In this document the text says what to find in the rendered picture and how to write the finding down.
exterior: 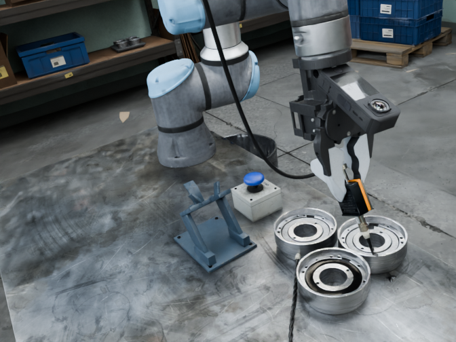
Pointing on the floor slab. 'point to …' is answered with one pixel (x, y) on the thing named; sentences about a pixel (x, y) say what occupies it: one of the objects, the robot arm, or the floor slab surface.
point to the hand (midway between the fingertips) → (351, 191)
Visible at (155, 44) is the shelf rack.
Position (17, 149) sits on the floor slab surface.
